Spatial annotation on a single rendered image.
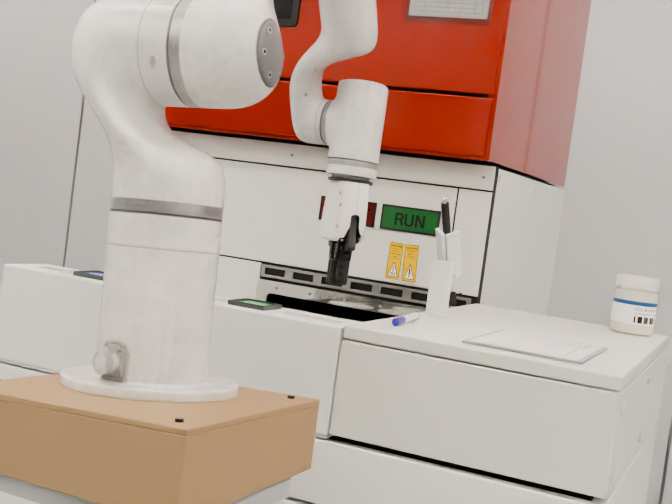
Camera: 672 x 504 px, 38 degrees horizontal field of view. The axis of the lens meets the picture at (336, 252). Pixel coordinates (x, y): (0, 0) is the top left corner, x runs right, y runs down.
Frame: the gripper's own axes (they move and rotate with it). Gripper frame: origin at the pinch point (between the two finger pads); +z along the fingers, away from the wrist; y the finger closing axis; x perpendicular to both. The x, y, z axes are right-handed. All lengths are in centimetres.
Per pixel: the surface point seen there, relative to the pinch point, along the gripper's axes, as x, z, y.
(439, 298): 9.9, 0.9, 19.6
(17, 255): -46, 26, -277
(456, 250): 11.9, -6.6, 18.7
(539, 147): 54, -30, -35
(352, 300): 12.1, 6.6, -24.1
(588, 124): 121, -49, -126
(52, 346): -44.3, 15.1, 7.6
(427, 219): 21.8, -10.8, -16.2
